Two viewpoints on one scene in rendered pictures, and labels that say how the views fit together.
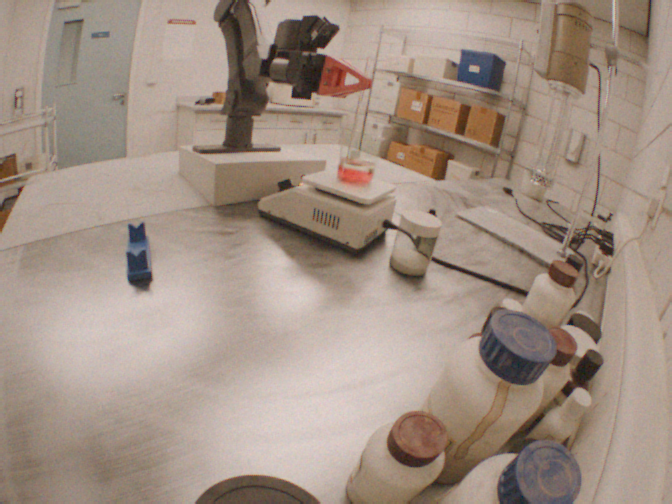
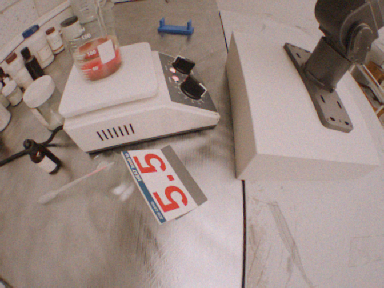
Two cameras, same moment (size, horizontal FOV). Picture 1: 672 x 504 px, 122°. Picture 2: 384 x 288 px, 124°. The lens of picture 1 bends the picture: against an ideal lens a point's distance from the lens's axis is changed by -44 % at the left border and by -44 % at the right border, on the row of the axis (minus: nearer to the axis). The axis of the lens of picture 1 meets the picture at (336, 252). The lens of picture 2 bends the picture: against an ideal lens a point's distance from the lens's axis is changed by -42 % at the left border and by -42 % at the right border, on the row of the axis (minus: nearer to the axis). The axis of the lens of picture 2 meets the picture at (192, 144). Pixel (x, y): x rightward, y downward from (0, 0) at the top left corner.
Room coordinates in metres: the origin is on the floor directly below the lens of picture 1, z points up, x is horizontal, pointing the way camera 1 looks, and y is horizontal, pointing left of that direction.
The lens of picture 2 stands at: (0.71, -0.04, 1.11)
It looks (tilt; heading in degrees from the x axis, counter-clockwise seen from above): 59 degrees down; 135
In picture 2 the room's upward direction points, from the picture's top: 5 degrees clockwise
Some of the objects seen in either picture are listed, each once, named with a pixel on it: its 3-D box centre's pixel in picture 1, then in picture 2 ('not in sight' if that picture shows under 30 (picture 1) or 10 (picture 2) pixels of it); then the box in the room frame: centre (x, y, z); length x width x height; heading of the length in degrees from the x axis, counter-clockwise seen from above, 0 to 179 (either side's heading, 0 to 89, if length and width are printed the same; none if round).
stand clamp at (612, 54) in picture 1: (612, 61); not in sight; (0.64, -0.55, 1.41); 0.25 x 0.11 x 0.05; 46
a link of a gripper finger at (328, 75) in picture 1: (349, 79); not in sight; (0.53, 0.03, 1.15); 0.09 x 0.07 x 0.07; 54
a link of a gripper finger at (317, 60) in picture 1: (341, 78); not in sight; (0.52, 0.04, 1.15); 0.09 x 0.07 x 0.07; 54
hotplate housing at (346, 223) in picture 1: (332, 203); (133, 92); (0.52, 0.02, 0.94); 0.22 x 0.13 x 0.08; 65
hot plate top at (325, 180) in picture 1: (350, 183); (108, 72); (0.51, 0.00, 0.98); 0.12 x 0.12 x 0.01; 65
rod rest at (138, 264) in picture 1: (137, 247); (175, 24); (0.31, 0.26, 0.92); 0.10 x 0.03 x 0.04; 36
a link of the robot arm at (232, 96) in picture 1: (245, 104); (344, 31); (0.70, 0.25, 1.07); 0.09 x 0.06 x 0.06; 140
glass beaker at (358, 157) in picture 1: (359, 160); (92, 44); (0.51, -0.01, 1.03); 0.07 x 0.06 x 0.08; 53
